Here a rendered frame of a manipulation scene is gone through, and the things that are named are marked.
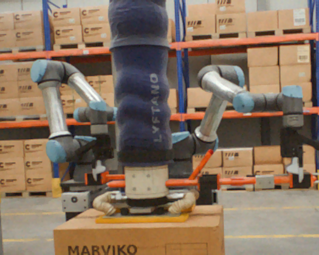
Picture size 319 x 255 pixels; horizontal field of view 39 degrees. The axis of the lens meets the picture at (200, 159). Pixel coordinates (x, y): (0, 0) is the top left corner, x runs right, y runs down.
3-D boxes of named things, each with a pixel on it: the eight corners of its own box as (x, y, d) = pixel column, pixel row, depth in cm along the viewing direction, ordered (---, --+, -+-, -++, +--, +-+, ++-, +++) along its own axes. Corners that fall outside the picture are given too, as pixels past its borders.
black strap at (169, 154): (109, 163, 167) (108, 152, 166) (126, 158, 190) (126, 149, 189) (168, 161, 164) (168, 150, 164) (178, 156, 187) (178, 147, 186)
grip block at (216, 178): (197, 191, 170) (196, 176, 169) (200, 187, 180) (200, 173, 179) (219, 190, 169) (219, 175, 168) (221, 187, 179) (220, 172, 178)
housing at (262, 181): (256, 189, 169) (255, 177, 168) (256, 186, 175) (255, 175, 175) (274, 188, 168) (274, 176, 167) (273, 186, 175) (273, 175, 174)
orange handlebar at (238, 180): (80, 190, 177) (79, 181, 177) (105, 181, 207) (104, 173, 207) (317, 184, 166) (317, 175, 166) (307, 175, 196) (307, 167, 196)
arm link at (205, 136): (181, 145, 240) (212, 59, 205) (206, 144, 247) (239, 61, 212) (189, 161, 233) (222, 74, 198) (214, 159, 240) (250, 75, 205)
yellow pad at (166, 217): (95, 224, 166) (94, 210, 165) (104, 218, 176) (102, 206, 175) (185, 223, 162) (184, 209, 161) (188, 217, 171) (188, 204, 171)
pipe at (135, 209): (96, 213, 167) (95, 198, 167) (116, 202, 192) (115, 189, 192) (185, 212, 163) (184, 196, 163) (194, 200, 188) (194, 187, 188)
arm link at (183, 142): (163, 158, 233) (162, 132, 232) (186, 156, 239) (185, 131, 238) (173, 159, 222) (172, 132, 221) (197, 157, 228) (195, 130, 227)
